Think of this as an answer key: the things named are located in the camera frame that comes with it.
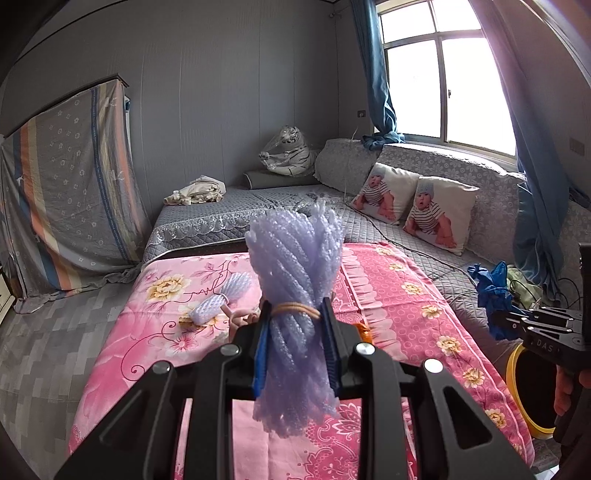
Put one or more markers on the striped patterned cover cloth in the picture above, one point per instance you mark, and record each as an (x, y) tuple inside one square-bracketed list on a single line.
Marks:
[(69, 194)]

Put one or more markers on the purple foam nets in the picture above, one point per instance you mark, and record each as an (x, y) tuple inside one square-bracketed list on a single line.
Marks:
[(295, 277)]

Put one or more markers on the grey flat pillow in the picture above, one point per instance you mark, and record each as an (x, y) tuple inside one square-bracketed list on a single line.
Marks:
[(258, 180)]

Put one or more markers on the white tiger plush toy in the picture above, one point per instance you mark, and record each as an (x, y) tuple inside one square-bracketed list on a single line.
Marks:
[(288, 152)]

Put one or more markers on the grey quilted sofa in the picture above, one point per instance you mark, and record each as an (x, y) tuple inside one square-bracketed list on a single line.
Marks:
[(277, 217)]

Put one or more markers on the orange peel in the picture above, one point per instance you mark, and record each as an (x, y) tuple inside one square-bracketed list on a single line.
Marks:
[(364, 333)]

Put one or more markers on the grey wall switch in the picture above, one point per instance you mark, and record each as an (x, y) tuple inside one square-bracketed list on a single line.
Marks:
[(576, 146)]

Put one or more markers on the long blue curtain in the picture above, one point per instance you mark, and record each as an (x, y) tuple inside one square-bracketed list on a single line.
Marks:
[(535, 207)]

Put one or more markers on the person's right hand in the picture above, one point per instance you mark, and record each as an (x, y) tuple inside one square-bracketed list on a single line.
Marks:
[(565, 392)]

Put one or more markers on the baby print pillow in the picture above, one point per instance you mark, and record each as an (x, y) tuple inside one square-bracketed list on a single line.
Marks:
[(438, 217), (383, 196)]

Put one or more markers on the tan knobby object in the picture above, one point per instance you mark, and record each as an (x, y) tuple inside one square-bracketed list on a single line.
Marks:
[(240, 319)]

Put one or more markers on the cream wooden cabinet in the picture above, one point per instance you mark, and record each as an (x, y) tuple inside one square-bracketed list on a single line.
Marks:
[(7, 290)]

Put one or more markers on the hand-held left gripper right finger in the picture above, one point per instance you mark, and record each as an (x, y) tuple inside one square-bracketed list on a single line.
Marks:
[(330, 355)]

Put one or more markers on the sliding glass window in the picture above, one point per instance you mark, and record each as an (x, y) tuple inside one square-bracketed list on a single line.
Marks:
[(443, 83)]

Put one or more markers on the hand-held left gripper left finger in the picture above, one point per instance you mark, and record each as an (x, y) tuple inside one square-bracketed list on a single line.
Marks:
[(260, 360)]

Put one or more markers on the pink floral blanket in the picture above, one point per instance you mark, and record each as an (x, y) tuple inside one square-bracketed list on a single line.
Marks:
[(415, 323)]

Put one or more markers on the light green cloth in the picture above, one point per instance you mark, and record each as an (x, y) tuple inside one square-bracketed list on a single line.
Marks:
[(519, 284)]

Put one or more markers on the beige crumpled cloth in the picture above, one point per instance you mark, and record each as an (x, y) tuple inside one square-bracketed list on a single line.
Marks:
[(196, 191)]

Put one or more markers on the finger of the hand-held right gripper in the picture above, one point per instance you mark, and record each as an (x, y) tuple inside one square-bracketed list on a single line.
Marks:
[(549, 315), (508, 326)]

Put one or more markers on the yellow-rimmed black trash bin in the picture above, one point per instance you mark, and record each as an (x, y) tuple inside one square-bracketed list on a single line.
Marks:
[(512, 392)]

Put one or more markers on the small white foam net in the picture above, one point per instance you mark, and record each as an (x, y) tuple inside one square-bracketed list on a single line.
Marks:
[(217, 300)]

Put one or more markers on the short blue curtain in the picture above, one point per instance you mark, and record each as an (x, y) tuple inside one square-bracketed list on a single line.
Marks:
[(376, 83)]

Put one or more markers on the blue glove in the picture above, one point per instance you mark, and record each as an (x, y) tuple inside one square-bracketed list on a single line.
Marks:
[(494, 288)]

